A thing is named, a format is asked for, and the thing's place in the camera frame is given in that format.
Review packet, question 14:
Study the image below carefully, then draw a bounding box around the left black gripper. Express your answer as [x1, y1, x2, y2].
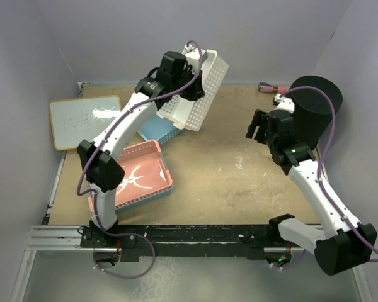
[172, 67, 205, 103]

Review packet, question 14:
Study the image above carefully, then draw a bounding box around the large black plastic bin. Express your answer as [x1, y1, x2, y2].
[287, 75, 343, 150]

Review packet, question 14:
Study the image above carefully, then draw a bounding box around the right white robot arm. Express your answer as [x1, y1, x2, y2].
[246, 109, 377, 276]

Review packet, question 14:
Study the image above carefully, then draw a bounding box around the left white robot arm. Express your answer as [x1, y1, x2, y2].
[77, 49, 205, 247]

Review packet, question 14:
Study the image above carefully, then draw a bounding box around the pink marker pen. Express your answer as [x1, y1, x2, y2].
[258, 82, 286, 94]

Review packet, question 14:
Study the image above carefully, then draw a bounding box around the blue perforated basket under white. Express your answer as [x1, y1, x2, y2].
[137, 115, 183, 145]

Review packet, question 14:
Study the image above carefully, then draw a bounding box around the pink perforated basket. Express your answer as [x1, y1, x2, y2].
[86, 139, 173, 208]

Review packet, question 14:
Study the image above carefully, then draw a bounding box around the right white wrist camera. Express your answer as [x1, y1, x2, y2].
[273, 94, 295, 114]

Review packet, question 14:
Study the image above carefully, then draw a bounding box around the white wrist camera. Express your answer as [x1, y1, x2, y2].
[273, 94, 295, 114]
[181, 45, 208, 69]

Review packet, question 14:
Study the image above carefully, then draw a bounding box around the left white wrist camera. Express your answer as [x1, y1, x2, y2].
[181, 45, 208, 69]

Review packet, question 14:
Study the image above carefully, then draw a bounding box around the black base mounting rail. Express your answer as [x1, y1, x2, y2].
[77, 223, 296, 262]

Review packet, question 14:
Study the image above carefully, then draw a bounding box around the small whiteboard yellow frame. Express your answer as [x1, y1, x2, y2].
[49, 95, 122, 151]

